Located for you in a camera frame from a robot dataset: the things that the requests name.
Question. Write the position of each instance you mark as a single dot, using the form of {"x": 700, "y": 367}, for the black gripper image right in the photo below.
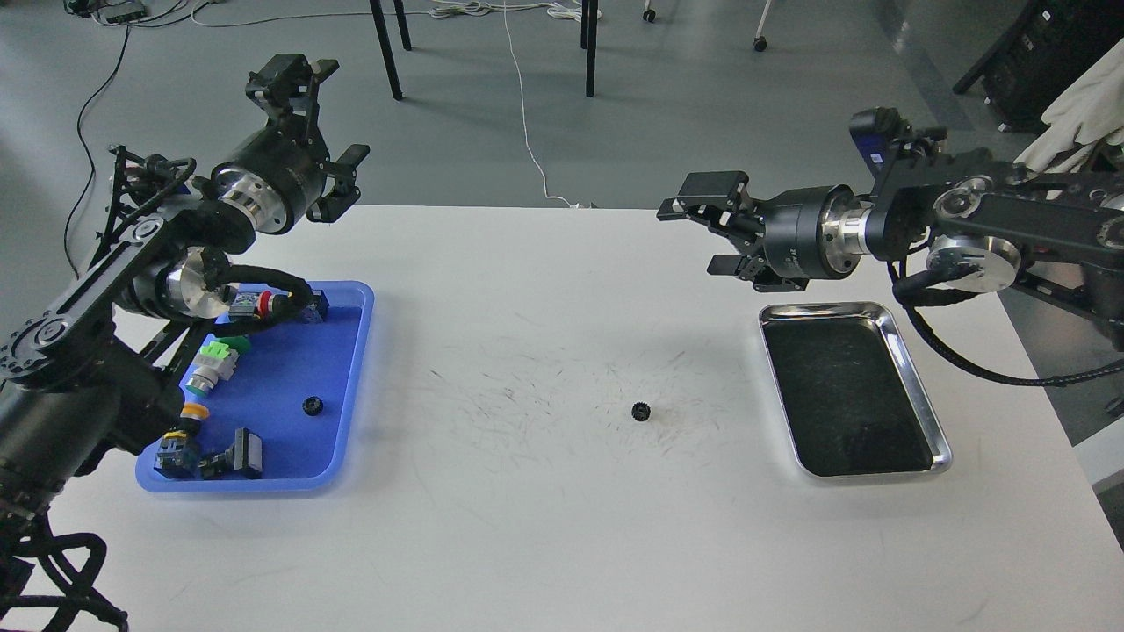
{"x": 808, "y": 234}

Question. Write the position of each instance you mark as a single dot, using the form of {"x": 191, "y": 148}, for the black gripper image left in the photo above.
{"x": 277, "y": 175}

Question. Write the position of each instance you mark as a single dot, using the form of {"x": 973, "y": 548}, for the small black gear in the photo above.
{"x": 640, "y": 411}
{"x": 313, "y": 406}

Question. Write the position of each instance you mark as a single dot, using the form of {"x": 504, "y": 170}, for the silver metal tray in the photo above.
{"x": 852, "y": 398}

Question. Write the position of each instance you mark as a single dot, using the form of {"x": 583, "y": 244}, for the blue plastic tray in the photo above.
{"x": 285, "y": 365}

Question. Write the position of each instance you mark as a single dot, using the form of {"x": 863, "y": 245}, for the black table leg left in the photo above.
{"x": 384, "y": 42}

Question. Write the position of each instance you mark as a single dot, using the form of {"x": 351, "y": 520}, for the black table leg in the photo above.
{"x": 384, "y": 42}
{"x": 589, "y": 17}

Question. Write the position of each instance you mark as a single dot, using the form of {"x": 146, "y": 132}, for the red emergency push button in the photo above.
{"x": 262, "y": 305}

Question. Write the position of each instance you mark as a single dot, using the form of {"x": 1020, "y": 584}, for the black table leg right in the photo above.
{"x": 589, "y": 17}

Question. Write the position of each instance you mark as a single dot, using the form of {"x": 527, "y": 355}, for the black square push button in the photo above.
{"x": 244, "y": 457}

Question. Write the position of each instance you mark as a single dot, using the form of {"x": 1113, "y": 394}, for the black cabinet top right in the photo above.
{"x": 1049, "y": 46}

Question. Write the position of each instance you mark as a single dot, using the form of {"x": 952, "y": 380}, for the beige cloth on chair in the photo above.
{"x": 1089, "y": 112}

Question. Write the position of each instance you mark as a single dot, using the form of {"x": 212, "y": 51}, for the green push button switch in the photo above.
{"x": 215, "y": 362}

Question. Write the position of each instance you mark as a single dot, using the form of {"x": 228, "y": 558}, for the yellow push button switch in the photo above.
{"x": 179, "y": 453}

